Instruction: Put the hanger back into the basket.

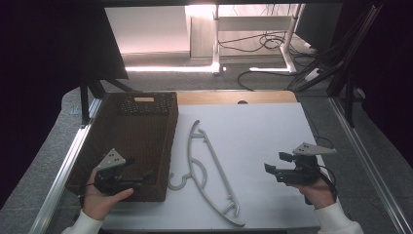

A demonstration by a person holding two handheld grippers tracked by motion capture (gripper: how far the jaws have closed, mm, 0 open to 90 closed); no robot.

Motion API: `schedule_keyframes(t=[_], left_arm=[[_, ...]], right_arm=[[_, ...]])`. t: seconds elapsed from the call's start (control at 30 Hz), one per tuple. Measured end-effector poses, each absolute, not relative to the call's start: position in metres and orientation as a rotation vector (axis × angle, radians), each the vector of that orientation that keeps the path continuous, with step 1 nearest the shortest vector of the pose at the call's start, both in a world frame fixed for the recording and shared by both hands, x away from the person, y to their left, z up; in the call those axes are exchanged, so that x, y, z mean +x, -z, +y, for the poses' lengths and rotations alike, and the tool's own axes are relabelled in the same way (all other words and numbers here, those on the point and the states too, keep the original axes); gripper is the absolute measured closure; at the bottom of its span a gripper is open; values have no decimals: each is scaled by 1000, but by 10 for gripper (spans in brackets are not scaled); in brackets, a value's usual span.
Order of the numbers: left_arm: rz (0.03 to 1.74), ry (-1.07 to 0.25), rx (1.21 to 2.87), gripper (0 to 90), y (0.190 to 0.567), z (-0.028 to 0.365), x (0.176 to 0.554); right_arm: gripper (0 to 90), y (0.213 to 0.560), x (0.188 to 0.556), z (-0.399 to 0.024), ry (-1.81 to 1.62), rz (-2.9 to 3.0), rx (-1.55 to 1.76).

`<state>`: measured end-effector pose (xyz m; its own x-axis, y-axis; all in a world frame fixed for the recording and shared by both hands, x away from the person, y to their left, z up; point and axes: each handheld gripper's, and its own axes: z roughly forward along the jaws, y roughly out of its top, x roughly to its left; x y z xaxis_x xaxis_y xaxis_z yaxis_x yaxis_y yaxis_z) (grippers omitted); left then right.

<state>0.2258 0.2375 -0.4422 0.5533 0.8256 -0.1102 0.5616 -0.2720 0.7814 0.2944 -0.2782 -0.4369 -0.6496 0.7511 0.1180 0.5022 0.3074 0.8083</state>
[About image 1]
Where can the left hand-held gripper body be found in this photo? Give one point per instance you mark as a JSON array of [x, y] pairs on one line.
[[108, 178]]

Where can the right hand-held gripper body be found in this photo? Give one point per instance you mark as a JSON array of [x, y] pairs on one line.
[[302, 169]]

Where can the brown woven basket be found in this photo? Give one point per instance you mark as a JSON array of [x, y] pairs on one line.
[[136, 136]]

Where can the grey plastic clothes hanger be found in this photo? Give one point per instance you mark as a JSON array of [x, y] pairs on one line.
[[212, 156]]

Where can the person's left hand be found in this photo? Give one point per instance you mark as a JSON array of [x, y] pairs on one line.
[[100, 201]]

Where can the person's right hand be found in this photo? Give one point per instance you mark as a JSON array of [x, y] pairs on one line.
[[316, 193]]

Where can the white table mat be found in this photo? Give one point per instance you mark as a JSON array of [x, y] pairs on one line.
[[259, 146]]

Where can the black metal stand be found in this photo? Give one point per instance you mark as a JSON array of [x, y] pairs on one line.
[[349, 97], [89, 94]]

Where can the white power strip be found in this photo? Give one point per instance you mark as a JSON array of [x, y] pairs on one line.
[[312, 74]]

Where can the black curtain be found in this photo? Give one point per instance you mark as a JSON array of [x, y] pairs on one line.
[[48, 65], [389, 65]]

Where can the aluminium frame rail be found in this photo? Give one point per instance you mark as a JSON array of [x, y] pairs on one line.
[[363, 156], [65, 169]]

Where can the white metal desk frame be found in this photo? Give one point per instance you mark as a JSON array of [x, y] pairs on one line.
[[253, 26]]

